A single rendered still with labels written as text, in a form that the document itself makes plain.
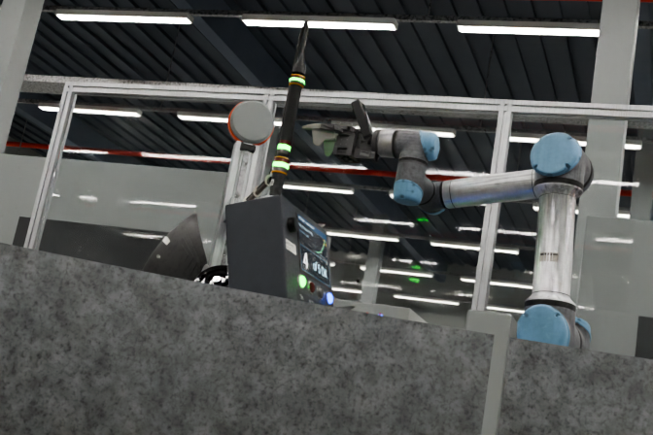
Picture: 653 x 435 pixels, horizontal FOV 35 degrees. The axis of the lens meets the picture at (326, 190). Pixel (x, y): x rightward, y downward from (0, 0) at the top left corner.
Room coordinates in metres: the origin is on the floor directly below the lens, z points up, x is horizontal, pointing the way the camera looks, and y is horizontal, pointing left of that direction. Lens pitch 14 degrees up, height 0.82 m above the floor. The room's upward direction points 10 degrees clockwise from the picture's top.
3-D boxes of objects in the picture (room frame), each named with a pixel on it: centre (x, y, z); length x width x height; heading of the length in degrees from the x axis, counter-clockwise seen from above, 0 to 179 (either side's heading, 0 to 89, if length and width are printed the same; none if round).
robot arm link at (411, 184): (2.56, -0.22, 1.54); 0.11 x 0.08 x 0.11; 150
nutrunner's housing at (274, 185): (2.68, 0.13, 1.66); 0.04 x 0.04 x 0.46
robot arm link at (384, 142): (2.58, -0.14, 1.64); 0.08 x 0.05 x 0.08; 158
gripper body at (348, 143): (2.60, -0.06, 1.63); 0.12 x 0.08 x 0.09; 68
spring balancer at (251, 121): (3.38, 0.30, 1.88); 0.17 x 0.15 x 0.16; 68
